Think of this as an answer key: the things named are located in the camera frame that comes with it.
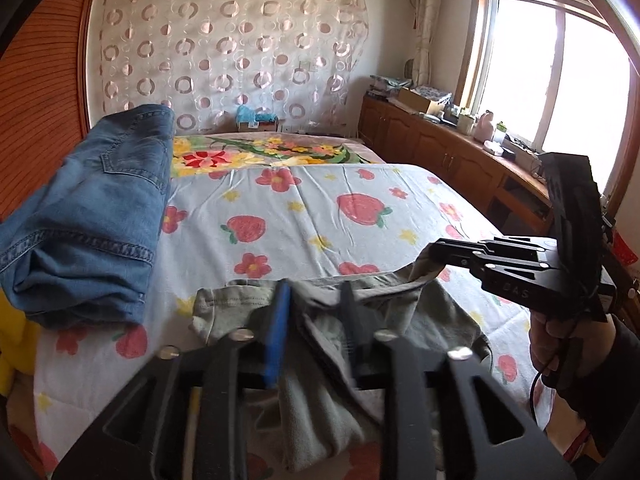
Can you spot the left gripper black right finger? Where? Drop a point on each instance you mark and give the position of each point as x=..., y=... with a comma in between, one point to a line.
x=444, y=415

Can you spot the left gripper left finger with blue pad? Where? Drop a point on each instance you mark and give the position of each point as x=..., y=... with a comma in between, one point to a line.
x=185, y=398

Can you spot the grey-green pants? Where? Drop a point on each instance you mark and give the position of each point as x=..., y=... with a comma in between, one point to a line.
x=317, y=412

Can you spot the right hand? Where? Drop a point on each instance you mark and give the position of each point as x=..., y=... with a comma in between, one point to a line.
x=564, y=351

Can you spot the wooden sideboard cabinet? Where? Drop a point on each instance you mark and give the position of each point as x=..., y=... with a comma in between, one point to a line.
x=508, y=196

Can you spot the pink figurine on cabinet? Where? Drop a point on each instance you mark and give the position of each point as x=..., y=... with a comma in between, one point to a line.
x=484, y=127

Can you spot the yellow plush toy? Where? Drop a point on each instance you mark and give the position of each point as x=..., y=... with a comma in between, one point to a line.
x=18, y=345

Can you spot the floral white bed quilt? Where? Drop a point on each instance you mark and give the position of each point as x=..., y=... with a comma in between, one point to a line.
x=310, y=221

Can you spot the folded blue jeans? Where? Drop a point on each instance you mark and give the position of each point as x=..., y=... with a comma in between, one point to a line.
x=80, y=250

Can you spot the cardboard box on cabinet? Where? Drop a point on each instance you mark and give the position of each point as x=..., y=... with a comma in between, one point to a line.
x=424, y=100

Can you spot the floral yellow blanket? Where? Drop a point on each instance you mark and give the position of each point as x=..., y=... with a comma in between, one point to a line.
x=219, y=153

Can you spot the blue object at headboard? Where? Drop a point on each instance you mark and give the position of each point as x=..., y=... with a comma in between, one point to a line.
x=249, y=118

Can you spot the white patterned window curtain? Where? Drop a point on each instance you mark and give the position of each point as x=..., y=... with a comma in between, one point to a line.
x=426, y=13

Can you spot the sheer circle-pattern curtain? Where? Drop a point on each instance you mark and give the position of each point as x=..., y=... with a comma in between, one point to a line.
x=206, y=59

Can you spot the wooden slatted wardrobe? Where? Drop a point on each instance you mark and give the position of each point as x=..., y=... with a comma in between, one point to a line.
x=44, y=104

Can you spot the window with wooden frame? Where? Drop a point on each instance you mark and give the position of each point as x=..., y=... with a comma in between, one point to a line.
x=556, y=78

